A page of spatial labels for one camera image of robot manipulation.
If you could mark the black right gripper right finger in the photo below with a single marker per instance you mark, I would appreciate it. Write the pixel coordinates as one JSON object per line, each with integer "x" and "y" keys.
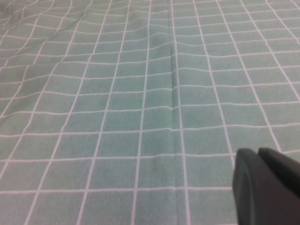
{"x": 281, "y": 161}

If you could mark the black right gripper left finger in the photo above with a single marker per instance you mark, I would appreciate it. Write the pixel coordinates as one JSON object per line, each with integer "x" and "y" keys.
{"x": 250, "y": 187}

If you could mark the green white-grid tablecloth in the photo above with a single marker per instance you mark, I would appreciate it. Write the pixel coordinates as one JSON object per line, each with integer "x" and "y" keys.
{"x": 131, "y": 100}

